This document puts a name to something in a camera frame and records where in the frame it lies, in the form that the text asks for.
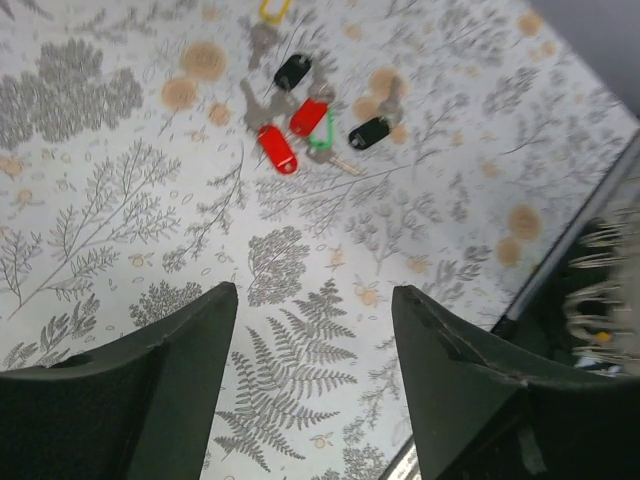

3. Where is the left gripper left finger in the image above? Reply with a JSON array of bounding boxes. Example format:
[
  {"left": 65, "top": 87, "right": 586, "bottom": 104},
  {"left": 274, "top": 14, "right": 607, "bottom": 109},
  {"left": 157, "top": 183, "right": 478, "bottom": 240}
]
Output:
[{"left": 1, "top": 282, "right": 238, "bottom": 479}]

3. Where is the yellow tag key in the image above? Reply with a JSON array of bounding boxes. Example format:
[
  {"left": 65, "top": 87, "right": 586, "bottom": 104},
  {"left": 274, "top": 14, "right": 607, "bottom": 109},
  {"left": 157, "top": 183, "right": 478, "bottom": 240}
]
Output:
[{"left": 248, "top": 0, "right": 291, "bottom": 71}]

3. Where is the red tag key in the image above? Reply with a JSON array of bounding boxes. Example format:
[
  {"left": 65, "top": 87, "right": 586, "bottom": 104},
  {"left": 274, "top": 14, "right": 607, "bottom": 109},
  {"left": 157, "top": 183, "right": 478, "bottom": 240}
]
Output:
[
  {"left": 289, "top": 85, "right": 335, "bottom": 137},
  {"left": 239, "top": 78, "right": 298, "bottom": 175}
]

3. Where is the green tag key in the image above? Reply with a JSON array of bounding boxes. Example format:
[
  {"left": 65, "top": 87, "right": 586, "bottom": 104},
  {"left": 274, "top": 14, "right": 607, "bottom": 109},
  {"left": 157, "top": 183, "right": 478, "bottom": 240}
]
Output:
[{"left": 306, "top": 109, "right": 364, "bottom": 176}]

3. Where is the black tag key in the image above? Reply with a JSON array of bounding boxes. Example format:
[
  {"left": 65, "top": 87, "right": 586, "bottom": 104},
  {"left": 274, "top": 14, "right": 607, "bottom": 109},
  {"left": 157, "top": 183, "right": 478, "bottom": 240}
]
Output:
[
  {"left": 348, "top": 76, "right": 404, "bottom": 151},
  {"left": 263, "top": 53, "right": 313, "bottom": 98}
]

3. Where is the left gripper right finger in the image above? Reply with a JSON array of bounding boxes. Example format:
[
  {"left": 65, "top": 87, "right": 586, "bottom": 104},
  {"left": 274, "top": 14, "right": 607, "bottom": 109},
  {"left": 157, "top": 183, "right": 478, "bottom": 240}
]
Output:
[{"left": 391, "top": 286, "right": 639, "bottom": 479}]

